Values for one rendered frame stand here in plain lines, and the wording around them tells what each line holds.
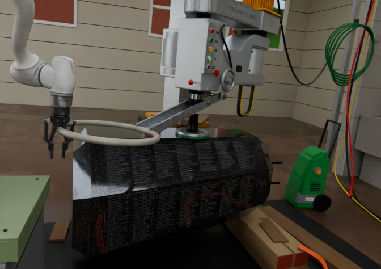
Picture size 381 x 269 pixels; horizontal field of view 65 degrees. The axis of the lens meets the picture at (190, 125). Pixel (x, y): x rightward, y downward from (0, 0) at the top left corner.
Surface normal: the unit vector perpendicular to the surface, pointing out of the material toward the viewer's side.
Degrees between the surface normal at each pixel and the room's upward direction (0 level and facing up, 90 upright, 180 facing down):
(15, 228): 0
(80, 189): 59
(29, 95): 90
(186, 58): 90
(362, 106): 90
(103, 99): 90
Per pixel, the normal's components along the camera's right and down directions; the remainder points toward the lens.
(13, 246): 0.25, 0.22
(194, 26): -0.63, 0.10
